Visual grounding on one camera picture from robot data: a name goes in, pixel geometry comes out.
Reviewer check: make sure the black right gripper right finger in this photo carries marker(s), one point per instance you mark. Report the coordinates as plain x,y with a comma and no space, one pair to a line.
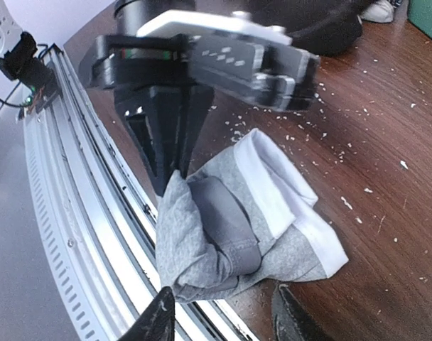
291,321

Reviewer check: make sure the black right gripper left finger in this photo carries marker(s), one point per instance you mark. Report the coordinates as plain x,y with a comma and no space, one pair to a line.
157,322

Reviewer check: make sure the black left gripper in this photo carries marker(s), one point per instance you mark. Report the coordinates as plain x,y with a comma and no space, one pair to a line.
253,63

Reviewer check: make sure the grey boxer briefs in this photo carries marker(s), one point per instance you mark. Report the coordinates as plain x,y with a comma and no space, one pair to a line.
245,216

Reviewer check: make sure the green compartment tray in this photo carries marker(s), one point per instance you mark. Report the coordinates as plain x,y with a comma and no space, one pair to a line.
419,13

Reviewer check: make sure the black underwear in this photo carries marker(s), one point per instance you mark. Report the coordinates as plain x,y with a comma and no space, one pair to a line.
321,27

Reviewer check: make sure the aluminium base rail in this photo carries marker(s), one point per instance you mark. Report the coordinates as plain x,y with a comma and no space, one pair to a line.
96,223

